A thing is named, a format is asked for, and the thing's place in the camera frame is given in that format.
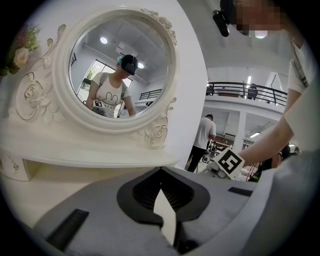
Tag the oval mirror ornate white frame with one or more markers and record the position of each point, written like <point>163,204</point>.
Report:
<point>60,75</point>

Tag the white dressing table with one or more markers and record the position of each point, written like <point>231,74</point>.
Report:
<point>37,197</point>

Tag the person's right forearm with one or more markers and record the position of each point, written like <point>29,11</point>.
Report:
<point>267,142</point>

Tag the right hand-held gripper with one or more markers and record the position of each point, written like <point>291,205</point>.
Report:
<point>230,162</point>

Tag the artificial flower bouquet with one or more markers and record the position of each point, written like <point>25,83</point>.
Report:
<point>22,56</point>

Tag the person in white shirt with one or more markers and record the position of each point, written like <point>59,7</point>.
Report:
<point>297,80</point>

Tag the black mezzanine railing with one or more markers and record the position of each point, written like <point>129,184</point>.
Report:
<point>232,83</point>

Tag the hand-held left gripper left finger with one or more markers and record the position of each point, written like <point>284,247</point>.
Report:
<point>100,220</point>

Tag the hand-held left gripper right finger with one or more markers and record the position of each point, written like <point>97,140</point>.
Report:
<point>220,200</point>

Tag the black head-mounted camera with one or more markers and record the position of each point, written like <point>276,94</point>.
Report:
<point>222,22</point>

